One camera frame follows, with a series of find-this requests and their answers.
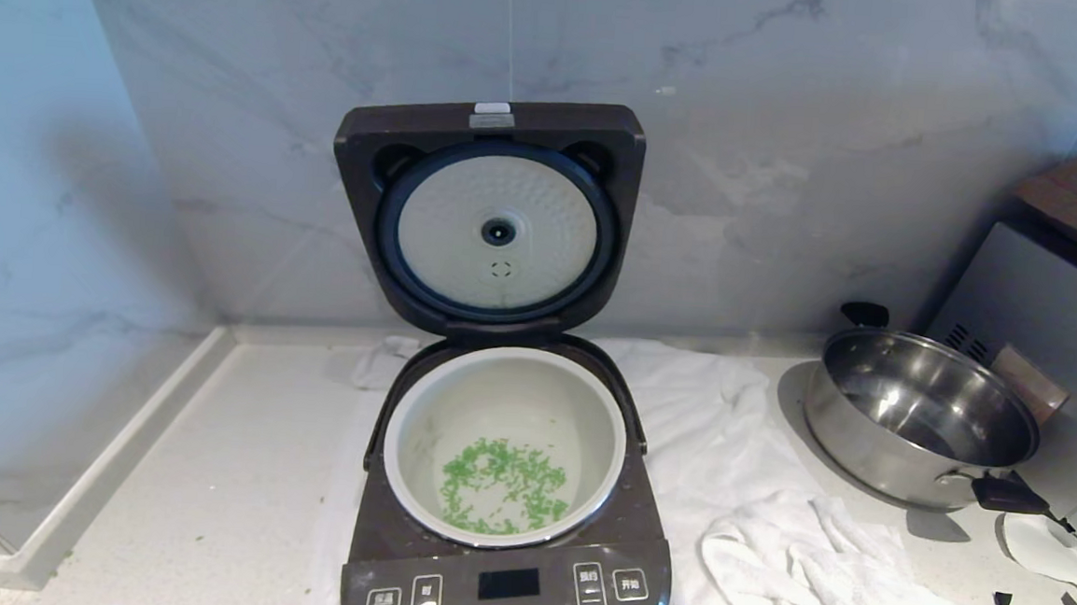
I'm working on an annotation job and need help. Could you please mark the dark brown rice cooker lid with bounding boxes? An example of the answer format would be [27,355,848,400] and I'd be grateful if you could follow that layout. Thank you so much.
[322,87,650,348]

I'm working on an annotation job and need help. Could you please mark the stainless steel pot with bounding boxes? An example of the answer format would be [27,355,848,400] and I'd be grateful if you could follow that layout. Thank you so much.
[795,298,1063,519]

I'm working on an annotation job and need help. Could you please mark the dark brown rice cooker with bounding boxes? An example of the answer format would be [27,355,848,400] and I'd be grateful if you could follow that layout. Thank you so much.
[340,321,689,605]

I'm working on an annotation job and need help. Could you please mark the white cloth mat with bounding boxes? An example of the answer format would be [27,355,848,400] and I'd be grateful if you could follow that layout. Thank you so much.
[309,318,837,605]

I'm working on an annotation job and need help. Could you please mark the chopped green vegetable bits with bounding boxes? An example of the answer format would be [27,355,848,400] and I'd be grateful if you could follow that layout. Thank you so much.
[436,434,577,541]

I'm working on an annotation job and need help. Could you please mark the silver metal appliance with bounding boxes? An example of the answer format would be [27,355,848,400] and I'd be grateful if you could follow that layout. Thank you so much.
[906,197,1077,535]

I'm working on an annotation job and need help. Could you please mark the crumpled white towel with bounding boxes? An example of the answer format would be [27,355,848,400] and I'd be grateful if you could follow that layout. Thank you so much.
[695,485,1019,605]

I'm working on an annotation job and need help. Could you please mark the white inner cooking pot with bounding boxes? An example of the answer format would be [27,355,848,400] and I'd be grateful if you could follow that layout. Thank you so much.
[378,338,634,558]

